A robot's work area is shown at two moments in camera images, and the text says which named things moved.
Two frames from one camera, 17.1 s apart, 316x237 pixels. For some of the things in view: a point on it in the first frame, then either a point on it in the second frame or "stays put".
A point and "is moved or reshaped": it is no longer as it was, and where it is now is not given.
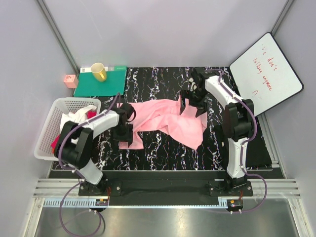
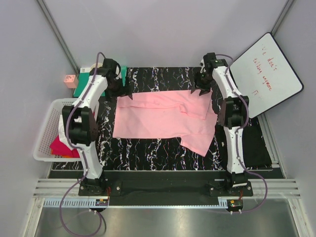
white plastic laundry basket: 43,148 stays put
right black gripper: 187,94 to 204,89
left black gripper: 127,137 to 124,91
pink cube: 70,81 stays put
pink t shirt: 164,115 is moved or reshaped
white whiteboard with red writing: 263,74 stays put
